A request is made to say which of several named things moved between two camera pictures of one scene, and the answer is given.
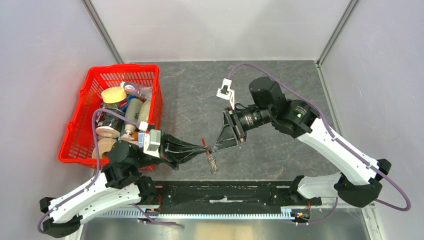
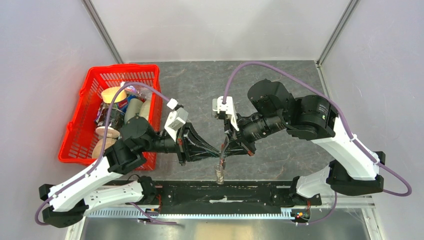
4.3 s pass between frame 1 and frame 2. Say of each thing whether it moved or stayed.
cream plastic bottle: stayed
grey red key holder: moved
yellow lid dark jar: stayed
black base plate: stayed
